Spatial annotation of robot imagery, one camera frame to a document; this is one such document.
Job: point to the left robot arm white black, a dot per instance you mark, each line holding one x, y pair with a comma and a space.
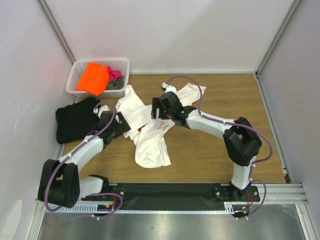
60, 184

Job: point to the aluminium frame rail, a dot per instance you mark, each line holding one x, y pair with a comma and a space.
285, 193

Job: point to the grey t-shirt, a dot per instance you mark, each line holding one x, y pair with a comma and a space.
117, 84

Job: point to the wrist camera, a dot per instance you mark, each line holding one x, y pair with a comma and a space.
100, 109
168, 88

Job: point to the black folded t-shirt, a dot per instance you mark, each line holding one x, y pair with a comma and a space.
76, 120

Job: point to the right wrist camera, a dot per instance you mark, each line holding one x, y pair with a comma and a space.
168, 88

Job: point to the white plastic basket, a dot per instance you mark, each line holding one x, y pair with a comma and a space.
116, 63

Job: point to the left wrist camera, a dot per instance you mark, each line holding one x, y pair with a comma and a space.
100, 109

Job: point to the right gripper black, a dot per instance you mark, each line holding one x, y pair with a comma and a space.
157, 108

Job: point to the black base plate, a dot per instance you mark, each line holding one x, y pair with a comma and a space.
179, 196

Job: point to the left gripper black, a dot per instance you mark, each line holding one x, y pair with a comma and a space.
122, 127

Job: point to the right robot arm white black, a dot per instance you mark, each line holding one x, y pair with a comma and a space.
242, 144

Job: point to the white Coca-Cola t-shirt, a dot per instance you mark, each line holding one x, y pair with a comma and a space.
146, 133

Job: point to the white slotted cable duct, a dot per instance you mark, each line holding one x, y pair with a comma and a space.
91, 208

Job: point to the pink t-shirt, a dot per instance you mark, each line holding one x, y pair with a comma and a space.
113, 74

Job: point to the orange t-shirt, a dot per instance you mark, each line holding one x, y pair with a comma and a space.
94, 79

